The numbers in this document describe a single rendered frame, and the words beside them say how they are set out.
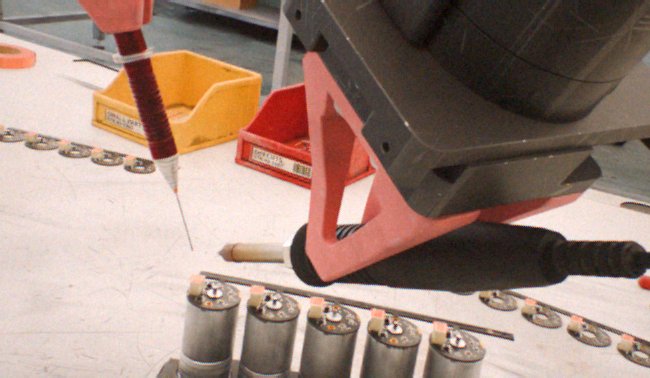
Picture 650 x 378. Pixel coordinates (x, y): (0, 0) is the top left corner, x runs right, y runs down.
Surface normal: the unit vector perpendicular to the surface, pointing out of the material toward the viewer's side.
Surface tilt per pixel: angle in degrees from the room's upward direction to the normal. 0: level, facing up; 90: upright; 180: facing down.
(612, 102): 28
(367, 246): 108
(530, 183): 118
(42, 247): 0
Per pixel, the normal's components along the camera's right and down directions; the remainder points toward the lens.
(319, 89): -0.88, 0.33
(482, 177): 0.46, 0.77
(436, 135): 0.41, -0.64
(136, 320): 0.14, -0.92
